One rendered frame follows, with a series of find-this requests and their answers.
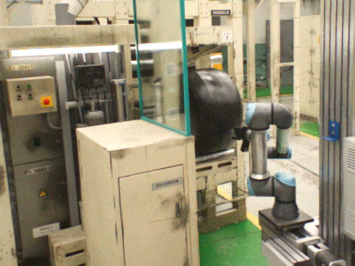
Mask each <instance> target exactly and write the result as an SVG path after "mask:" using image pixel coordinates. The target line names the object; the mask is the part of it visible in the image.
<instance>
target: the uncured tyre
mask: <svg viewBox="0 0 355 266"><path fill-rule="evenodd" d="M188 89H189V103H190V130H191V135H193V136H195V154H196V155H205V154H208V153H214V152H218V151H224V150H227V149H229V148H230V147H232V146H233V145H234V143H235V142H236V139H232V138H231V136H230V135H231V130H232V129H233V131H234V132H235V127H242V125H243V104H242V99H241V96H240V93H239V90H238V88H237V86H236V84H235V82H234V81H233V79H232V78H231V77H230V76H229V75H228V74H227V73H225V72H224V71H222V70H220V69H217V68H200V69H192V70H188Z"/></svg>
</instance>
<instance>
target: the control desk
mask: <svg viewBox="0 0 355 266"><path fill-rule="evenodd" d="M76 134H77V148H78V155H79V168H80V176H81V189H82V202H83V210H84V223H85V230H86V244H87V257H88V265H89V266H200V257H199V241H198V213H197V211H198V208H197V179H196V164H195V136H193V135H191V136H184V135H182V134H180V133H177V132H174V131H172V130H169V129H166V128H163V127H161V126H159V125H156V124H154V123H151V122H148V121H146V120H143V119H141V120H132V121H127V122H118V123H110V124H105V125H96V126H91V127H82V128H77V129H76Z"/></svg>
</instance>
